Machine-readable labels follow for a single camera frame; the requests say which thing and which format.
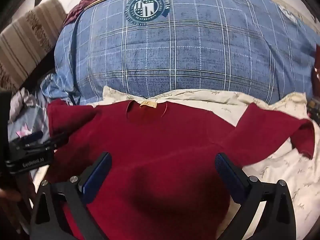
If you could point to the cream printed bedsheet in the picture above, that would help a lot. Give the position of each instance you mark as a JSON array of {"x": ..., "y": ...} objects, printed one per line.
[{"x": 282, "y": 175}]

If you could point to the blue plaid quilt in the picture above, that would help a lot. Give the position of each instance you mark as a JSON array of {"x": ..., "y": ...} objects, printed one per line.
[{"x": 190, "y": 50}]

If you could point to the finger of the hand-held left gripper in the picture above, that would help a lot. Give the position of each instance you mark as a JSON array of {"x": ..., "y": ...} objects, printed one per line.
[
  {"x": 53, "y": 141},
  {"x": 31, "y": 137}
]

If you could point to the dark red knit sweater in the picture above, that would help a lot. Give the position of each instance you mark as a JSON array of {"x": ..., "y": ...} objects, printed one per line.
[{"x": 162, "y": 160}]

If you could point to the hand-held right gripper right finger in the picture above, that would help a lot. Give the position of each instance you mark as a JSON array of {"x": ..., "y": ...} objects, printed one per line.
[{"x": 228, "y": 175}]

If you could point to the person's left hand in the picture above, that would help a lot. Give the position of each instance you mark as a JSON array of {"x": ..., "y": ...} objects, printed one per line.
[{"x": 10, "y": 195}]

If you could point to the grey plaid cloth, pink flower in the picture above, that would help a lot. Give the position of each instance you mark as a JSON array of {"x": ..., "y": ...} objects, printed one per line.
[{"x": 27, "y": 115}]

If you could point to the dark red patterned cloth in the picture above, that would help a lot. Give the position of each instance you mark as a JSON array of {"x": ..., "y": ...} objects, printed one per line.
[{"x": 80, "y": 7}]

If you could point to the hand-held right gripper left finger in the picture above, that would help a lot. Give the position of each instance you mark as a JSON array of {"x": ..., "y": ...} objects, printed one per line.
[{"x": 98, "y": 175}]

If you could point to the beige striped headboard cushion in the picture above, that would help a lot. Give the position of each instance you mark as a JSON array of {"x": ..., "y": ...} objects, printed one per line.
[{"x": 25, "y": 42}]

